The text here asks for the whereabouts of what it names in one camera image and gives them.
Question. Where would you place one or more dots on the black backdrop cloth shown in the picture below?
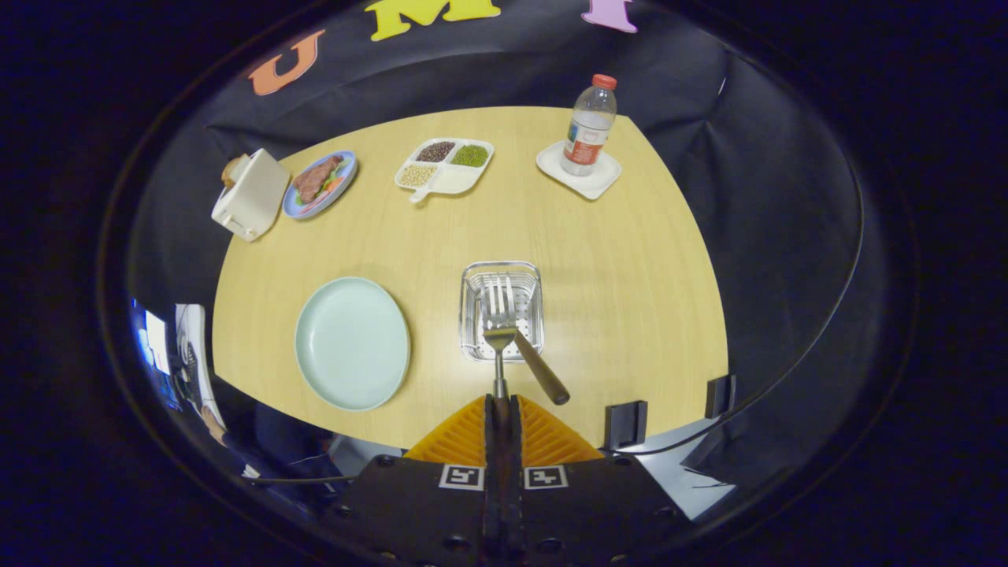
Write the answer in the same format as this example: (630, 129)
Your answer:
(748, 197)

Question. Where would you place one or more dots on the blue plate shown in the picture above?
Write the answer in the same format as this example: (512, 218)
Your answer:
(348, 179)

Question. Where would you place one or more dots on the white divided bean tray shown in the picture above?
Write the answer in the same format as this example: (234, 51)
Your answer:
(461, 179)

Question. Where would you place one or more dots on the clear red-capped water bottle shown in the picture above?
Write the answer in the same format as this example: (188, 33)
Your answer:
(587, 130)

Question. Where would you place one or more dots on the black table clamp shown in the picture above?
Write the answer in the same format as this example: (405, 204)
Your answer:
(719, 396)
(626, 425)

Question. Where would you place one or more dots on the cooked steak with vegetables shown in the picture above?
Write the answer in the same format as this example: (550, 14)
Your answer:
(313, 181)

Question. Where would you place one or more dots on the light green plate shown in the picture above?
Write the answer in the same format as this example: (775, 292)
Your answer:
(354, 342)

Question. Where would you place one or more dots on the white toaster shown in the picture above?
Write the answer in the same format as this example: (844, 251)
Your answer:
(256, 197)

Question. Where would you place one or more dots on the white side table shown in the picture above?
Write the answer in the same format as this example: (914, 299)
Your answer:
(194, 321)

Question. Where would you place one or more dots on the toasted bread slice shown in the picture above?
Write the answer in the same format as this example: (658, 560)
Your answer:
(233, 170)

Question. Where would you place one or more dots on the white square coaster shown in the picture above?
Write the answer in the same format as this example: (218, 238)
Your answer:
(600, 183)

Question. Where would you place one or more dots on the computer monitor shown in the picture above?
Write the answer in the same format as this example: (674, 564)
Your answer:
(156, 342)

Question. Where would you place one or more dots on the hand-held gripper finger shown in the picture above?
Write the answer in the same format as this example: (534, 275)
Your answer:
(494, 472)
(510, 472)

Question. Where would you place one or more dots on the metal mesh basket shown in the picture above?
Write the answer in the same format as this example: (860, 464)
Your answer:
(471, 331)

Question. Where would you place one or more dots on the black device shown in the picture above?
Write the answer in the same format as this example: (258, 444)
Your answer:
(191, 370)

